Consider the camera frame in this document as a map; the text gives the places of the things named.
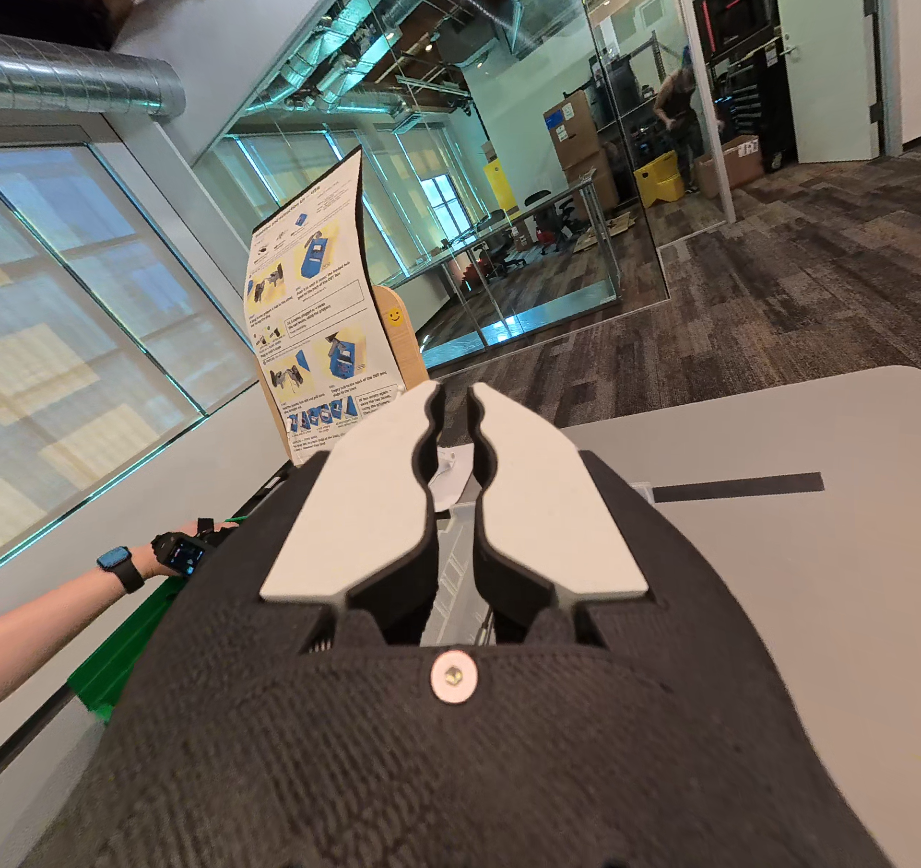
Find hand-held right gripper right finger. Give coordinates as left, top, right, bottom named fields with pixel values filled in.
left=468, top=382, right=656, bottom=609

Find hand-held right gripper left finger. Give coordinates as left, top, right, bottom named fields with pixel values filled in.
left=258, top=380, right=447, bottom=610

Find clear plastic bin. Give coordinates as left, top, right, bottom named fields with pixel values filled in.
left=421, top=483, right=657, bottom=647

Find green plastic bin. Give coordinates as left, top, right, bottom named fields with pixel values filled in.
left=67, top=514, right=254, bottom=727

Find person's left forearm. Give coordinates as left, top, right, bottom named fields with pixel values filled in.
left=0, top=564, right=121, bottom=701

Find person's left hand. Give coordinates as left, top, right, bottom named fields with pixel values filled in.
left=139, top=519, right=218, bottom=580

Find blue smartwatch black band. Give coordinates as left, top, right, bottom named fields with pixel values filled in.
left=96, top=546, right=147, bottom=594

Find instruction poster on board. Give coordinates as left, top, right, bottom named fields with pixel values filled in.
left=254, top=284, right=431, bottom=453

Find illustrated instruction poster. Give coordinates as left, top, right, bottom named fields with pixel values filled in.
left=245, top=146, right=409, bottom=468

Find yellow step stool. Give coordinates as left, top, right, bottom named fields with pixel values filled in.
left=634, top=150, right=685, bottom=209

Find stacked cardboard boxes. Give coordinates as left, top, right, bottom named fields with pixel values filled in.
left=543, top=89, right=622, bottom=216

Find open cardboard box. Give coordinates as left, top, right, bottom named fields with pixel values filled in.
left=694, top=135, right=766, bottom=199

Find black tool cabinet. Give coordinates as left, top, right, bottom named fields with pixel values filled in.
left=693, top=0, right=787, bottom=173

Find silver ventilation duct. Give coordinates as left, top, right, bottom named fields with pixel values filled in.
left=0, top=34, right=188, bottom=122

